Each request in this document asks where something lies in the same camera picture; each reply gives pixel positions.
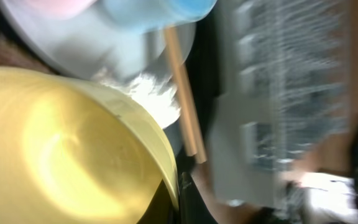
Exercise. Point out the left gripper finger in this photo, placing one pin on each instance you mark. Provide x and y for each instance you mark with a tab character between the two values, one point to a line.
193	209

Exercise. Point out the white napkin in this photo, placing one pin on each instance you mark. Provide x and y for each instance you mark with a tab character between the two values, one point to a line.
156	93

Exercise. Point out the yellow bowl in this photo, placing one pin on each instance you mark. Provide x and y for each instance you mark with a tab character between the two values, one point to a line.
73	151

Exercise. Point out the blue cup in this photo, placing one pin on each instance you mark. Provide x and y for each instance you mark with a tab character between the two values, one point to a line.
148	15

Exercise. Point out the pink cup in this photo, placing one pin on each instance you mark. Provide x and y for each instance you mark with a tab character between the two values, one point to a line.
59	9

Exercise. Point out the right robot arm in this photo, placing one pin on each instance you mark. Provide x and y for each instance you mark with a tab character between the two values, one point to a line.
328	173

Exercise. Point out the grey dishwasher rack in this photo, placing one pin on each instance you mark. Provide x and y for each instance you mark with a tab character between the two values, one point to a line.
284	88

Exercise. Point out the pale grey plate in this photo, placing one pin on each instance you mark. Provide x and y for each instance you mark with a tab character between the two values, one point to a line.
79	46

